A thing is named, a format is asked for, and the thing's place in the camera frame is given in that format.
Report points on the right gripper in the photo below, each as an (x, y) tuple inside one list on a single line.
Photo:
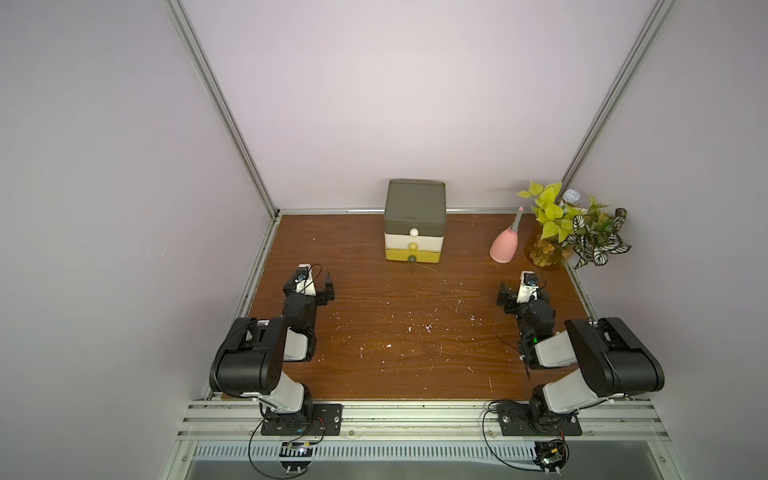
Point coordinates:
[(512, 302)]

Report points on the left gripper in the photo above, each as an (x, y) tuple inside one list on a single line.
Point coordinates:
[(323, 299)]

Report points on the cream drawer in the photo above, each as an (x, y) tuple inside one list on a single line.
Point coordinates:
[(408, 242)]

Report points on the olive green top drawer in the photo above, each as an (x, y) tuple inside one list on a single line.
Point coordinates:
[(405, 226)]

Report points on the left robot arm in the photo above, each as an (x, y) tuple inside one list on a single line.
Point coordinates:
[(249, 362)]

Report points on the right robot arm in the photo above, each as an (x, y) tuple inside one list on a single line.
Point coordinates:
[(612, 362)]

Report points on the three-tier drawer cabinet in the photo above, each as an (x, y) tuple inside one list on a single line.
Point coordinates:
[(422, 200)]

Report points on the pink vase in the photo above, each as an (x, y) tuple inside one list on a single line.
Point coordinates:
[(504, 247)]

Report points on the potted green plant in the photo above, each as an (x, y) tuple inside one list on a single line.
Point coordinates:
[(568, 228)]

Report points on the left controller board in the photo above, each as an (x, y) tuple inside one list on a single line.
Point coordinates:
[(295, 457)]

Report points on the controller board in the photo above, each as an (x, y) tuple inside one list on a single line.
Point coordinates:
[(295, 457), (551, 456)]

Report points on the right controller board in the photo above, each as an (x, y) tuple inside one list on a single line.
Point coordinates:
[(551, 456)]

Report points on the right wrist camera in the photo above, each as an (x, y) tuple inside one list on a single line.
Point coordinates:
[(528, 288)]

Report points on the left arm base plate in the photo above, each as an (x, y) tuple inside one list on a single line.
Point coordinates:
[(322, 419)]

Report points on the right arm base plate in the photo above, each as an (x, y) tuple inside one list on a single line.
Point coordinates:
[(521, 419)]

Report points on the aluminium mounting rail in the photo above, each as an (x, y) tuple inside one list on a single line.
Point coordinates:
[(425, 420)]

